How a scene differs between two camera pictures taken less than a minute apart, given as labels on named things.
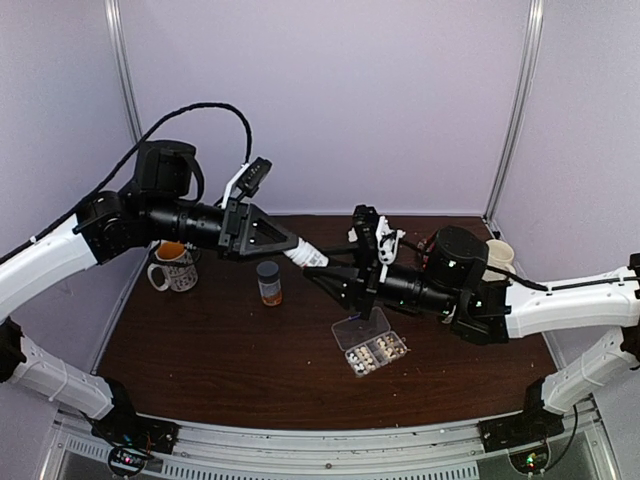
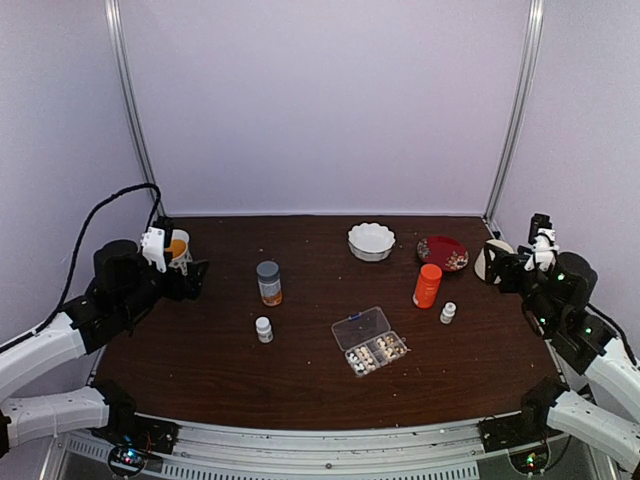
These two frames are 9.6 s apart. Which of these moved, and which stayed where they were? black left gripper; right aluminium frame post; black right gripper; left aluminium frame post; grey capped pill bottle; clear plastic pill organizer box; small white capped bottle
Moved: black left gripper; black right gripper; small white capped bottle
Stayed: right aluminium frame post; clear plastic pill organizer box; grey capped pill bottle; left aluminium frame post
